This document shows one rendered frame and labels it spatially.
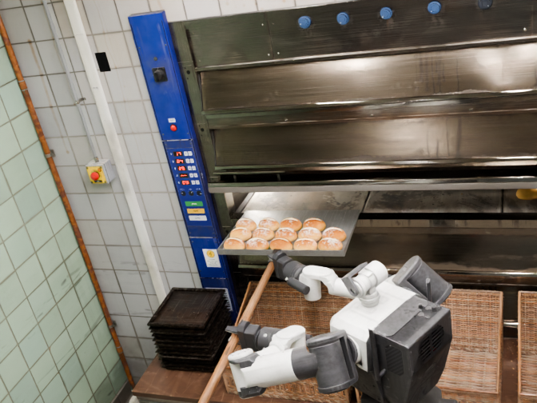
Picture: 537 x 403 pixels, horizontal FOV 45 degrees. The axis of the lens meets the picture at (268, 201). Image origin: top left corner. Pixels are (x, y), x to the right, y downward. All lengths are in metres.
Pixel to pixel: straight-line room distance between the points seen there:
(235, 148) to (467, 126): 0.97
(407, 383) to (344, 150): 1.12
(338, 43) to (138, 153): 1.09
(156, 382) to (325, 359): 1.49
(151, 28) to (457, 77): 1.22
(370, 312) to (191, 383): 1.37
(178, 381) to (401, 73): 1.69
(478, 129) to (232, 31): 1.03
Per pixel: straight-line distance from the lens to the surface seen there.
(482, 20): 2.46
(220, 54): 2.71
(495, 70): 2.50
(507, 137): 2.59
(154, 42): 2.77
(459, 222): 2.76
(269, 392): 2.89
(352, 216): 2.84
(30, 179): 3.26
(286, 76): 2.64
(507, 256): 2.84
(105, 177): 3.13
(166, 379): 3.16
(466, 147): 2.59
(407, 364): 1.83
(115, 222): 3.34
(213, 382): 2.12
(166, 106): 2.85
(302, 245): 2.62
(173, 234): 3.21
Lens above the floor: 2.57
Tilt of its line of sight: 27 degrees down
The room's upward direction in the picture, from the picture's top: 12 degrees counter-clockwise
